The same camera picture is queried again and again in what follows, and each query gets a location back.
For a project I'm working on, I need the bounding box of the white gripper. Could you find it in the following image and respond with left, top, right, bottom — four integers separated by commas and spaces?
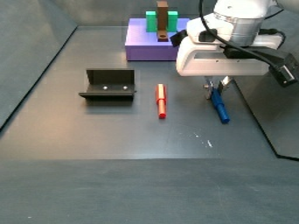
177, 13, 284, 100

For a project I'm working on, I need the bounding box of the blue hexagonal peg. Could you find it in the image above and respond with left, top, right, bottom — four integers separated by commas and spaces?
211, 88, 230, 123

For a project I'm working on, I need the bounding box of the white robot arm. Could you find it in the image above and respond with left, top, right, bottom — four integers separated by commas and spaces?
171, 0, 299, 98

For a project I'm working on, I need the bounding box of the black angle fixture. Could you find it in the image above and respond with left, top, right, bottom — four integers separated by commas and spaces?
79, 68, 137, 99

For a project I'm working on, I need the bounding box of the purple base block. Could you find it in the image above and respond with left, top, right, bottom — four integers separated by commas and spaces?
126, 18, 178, 61

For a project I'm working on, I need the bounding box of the green block right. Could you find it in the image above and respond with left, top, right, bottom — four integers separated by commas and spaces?
167, 11, 179, 32

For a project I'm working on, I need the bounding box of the green block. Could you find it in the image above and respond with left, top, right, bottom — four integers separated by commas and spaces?
167, 11, 179, 32
146, 11, 157, 32

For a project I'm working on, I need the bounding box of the green block left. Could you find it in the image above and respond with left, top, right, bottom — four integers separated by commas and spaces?
146, 11, 157, 32

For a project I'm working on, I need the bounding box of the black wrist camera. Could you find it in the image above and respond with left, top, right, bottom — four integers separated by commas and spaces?
225, 46, 299, 88

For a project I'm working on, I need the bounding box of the black cable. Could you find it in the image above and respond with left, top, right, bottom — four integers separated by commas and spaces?
199, 0, 290, 71

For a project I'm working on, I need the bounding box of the brown L-shaped bracket with hole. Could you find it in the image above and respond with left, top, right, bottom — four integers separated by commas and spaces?
157, 0, 169, 42

